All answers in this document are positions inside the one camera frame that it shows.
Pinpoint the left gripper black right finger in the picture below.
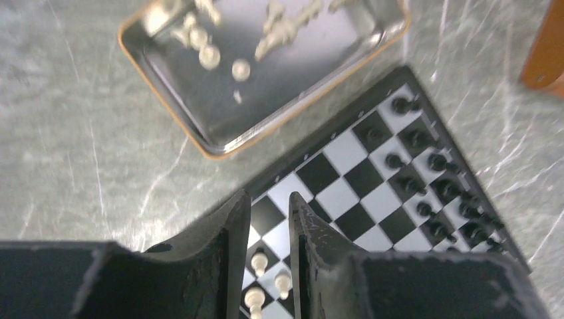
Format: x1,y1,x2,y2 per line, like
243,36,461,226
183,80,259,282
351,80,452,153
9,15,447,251
289,192,550,318

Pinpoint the orange wooden rack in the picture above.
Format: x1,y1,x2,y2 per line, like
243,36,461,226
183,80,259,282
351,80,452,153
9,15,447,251
520,0,563,99

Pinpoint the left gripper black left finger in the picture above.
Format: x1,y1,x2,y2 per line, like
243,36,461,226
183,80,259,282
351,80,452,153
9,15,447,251
1,191,251,318

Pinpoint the black white chessboard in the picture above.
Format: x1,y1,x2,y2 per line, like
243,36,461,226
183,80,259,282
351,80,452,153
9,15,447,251
240,66,527,318

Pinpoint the white chess rook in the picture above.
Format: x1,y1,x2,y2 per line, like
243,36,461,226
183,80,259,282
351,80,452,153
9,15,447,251
243,287,266,319

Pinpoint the gold tin of white pieces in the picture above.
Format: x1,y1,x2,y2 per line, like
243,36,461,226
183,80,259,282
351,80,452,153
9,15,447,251
118,1,412,159

